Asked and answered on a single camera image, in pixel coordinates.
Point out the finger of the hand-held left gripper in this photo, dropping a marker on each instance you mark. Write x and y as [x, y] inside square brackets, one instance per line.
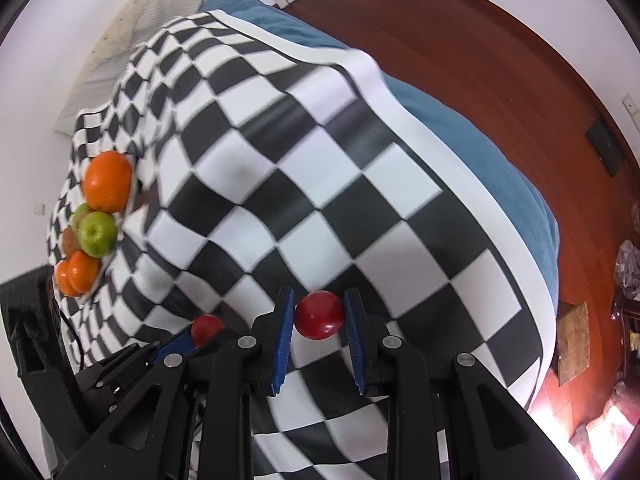
[175, 346]

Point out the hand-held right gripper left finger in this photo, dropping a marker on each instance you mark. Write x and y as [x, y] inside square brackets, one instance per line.
[281, 345]

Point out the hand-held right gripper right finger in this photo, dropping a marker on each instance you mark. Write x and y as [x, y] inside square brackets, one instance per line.
[357, 345]

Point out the red cherry tomato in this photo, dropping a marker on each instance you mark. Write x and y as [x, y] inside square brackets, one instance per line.
[206, 329]
[320, 312]

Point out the small orange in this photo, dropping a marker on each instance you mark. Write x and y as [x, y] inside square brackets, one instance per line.
[60, 277]
[82, 271]

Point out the brown apple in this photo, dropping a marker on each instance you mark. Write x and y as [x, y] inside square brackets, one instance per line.
[70, 242]

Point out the green apple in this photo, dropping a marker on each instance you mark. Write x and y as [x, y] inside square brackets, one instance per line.
[77, 217]
[97, 234]

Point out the oval floral plate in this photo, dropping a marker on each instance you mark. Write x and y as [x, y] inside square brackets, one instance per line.
[121, 216]

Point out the large orange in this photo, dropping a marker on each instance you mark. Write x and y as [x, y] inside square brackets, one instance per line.
[106, 182]

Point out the black white checkered cloth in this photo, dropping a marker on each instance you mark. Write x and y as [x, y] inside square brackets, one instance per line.
[320, 185]

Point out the wooden block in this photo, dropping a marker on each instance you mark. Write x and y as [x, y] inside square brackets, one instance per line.
[572, 342]

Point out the blue bedsheet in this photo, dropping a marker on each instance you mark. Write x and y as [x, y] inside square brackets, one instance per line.
[475, 150]

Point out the clear plastic bag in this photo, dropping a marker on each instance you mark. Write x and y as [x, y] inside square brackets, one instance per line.
[627, 270]

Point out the black flat floor device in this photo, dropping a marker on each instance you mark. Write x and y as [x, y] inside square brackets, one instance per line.
[605, 145]

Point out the white pillow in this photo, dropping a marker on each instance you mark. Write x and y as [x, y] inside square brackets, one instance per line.
[150, 20]

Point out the white wall socket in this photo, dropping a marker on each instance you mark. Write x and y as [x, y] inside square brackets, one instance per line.
[40, 208]
[629, 101]

